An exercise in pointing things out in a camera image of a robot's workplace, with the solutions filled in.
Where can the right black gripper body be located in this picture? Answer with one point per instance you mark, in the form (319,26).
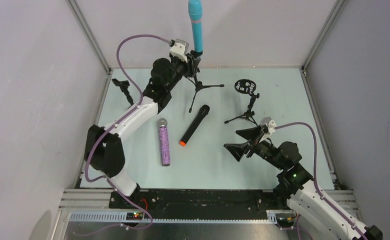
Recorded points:
(251,145)

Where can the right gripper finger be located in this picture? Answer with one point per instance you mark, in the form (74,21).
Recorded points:
(250,134)
(237,150)

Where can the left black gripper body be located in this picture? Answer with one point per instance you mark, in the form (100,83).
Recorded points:
(192,62)

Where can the black small tripod stand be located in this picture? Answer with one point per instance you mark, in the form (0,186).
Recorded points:
(199,84)

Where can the black microphone orange cap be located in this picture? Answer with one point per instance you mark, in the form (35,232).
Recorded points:
(202,113)

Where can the teal blue microphone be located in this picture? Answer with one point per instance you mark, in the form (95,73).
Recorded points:
(195,12)

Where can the purple glitter microphone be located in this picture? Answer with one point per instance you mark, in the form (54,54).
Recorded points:
(164,142)

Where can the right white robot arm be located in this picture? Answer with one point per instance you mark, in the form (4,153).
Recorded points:
(298,189)

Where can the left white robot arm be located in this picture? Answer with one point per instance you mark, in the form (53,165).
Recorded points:
(104,145)

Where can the black round-base mic stand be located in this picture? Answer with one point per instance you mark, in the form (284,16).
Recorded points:
(124,87)

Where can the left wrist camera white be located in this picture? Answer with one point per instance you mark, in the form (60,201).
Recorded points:
(179,49)

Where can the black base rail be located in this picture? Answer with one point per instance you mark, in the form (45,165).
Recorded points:
(207,204)

